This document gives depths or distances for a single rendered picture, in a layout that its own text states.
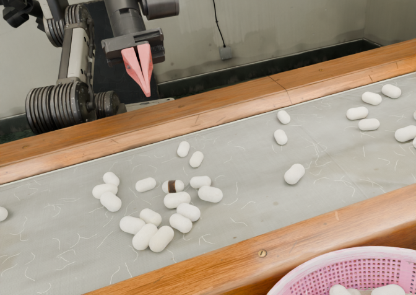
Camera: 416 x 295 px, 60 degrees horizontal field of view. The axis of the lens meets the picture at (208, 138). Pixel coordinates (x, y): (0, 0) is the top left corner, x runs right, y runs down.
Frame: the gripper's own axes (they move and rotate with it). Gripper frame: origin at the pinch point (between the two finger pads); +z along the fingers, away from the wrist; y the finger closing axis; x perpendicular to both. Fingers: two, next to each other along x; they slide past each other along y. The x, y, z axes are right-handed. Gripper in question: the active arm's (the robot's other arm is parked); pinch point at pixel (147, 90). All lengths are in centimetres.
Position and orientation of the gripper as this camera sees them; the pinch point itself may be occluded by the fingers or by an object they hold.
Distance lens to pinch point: 60.4
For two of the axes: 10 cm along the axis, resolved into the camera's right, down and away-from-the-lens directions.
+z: 3.0, 9.0, -3.0
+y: 9.5, -2.7, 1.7
